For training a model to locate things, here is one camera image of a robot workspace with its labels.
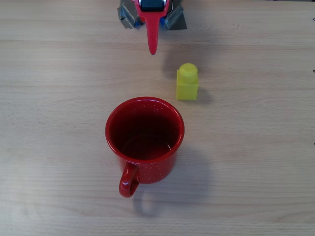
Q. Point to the red enamel mug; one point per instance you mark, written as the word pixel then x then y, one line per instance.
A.
pixel 145 137

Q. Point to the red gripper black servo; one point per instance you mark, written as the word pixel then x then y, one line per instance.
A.
pixel 150 15

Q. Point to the blue base clamp piece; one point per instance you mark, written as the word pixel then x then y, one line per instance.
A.
pixel 162 21
pixel 138 24

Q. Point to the yellow-green toy building block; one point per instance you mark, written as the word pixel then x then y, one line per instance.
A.
pixel 187 84

